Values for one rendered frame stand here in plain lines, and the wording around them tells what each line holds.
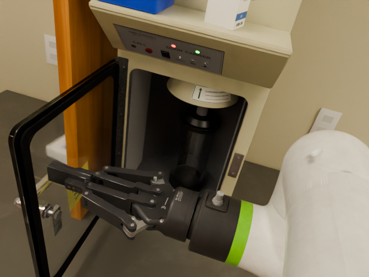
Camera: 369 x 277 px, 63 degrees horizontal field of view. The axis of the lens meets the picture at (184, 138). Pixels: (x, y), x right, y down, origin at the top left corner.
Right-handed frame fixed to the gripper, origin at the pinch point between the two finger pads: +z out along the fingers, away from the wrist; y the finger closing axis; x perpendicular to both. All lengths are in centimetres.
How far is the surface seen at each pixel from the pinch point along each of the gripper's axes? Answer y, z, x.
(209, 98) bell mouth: -28.3, -15.9, -5.6
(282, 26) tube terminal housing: -26.0, -25.4, -23.7
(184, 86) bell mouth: -29.1, -9.7, -6.6
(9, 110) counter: -53, 61, 34
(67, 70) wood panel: -17.0, 10.9, -9.0
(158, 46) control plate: -19.4, -5.9, -17.0
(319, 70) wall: -69, -44, -6
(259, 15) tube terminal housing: -25.9, -21.1, -24.6
